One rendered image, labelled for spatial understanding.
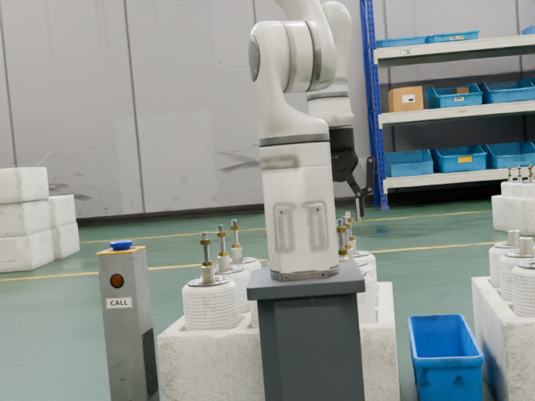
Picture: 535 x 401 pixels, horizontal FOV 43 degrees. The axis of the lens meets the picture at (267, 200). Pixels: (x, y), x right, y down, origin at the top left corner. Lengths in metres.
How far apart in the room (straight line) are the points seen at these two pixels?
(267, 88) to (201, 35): 5.72
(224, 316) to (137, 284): 0.18
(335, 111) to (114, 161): 5.60
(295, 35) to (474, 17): 5.88
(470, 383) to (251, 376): 0.35
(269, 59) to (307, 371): 0.39
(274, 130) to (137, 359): 0.59
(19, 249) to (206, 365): 2.70
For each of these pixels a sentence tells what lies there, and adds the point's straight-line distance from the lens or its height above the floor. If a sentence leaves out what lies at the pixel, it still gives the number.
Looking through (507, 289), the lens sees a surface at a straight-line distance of 1.27.
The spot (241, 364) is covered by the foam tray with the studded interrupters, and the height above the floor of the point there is 0.13.
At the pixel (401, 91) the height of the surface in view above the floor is 0.96.
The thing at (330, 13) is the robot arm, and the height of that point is 0.68.
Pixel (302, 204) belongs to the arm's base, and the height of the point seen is 0.40.
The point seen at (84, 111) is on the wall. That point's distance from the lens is 6.73.
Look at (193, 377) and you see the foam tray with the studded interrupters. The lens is 1.16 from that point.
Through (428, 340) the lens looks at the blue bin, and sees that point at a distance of 1.43.
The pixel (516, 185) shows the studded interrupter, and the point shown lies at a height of 0.24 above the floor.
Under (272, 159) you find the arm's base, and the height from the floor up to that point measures 0.45.
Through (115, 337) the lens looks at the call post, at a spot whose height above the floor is 0.16.
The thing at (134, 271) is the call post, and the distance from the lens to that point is 1.25.
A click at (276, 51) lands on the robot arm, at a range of 0.85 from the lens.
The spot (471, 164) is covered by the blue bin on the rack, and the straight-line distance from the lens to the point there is 5.83.
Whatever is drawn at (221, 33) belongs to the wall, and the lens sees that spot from 6.55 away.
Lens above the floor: 0.45
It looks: 3 degrees down
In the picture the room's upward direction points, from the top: 5 degrees counter-clockwise
